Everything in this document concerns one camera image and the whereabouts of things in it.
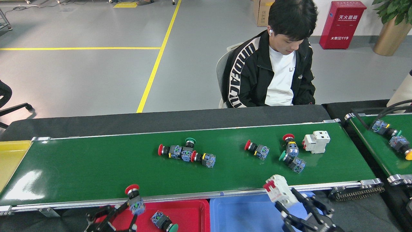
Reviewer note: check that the metal rack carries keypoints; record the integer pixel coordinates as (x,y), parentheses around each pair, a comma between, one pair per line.
(9,27)

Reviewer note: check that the person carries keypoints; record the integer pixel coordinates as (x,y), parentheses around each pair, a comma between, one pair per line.
(280,77)

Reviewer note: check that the yellow plastic tray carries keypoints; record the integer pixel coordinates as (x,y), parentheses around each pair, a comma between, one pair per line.
(13,161)

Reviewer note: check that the green leafy plant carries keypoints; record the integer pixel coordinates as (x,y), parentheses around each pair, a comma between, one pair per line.
(394,9)

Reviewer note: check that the red plastic tray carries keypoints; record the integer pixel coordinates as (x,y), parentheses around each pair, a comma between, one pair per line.
(190,216)

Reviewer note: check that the cardboard box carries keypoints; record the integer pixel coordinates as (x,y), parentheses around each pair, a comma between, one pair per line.
(262,13)

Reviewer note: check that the yellow push button switch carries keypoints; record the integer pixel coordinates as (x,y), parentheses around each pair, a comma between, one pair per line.
(399,143)

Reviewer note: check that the gold plant pot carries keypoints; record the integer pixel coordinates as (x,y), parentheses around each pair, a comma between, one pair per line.
(389,40)

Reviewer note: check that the beige round post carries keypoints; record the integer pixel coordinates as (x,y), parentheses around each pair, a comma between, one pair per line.
(402,91)

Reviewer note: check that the blue plastic tray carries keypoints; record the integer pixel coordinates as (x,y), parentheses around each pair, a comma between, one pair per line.
(241,216)

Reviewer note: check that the black office chair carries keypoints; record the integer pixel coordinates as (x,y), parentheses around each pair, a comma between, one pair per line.
(4,93)

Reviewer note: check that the white circuit breaker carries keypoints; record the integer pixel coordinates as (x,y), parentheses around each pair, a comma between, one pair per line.
(317,141)
(280,190)

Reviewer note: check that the green conveyor belt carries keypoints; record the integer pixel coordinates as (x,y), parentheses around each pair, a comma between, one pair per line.
(379,151)
(96,170)

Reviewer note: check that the red push button switch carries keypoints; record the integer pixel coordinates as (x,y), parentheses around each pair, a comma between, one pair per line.
(292,149)
(208,160)
(261,152)
(175,151)
(132,189)

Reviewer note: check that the grey chair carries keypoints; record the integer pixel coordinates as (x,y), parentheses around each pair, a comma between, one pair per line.
(220,71)

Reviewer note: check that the red fire extinguisher box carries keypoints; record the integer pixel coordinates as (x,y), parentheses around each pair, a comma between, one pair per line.
(341,29)

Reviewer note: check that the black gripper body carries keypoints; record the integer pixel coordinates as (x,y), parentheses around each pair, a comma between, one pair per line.
(322,227)

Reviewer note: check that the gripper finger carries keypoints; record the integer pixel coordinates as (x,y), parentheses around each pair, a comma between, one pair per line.
(317,209)
(294,225)
(99,227)
(133,224)

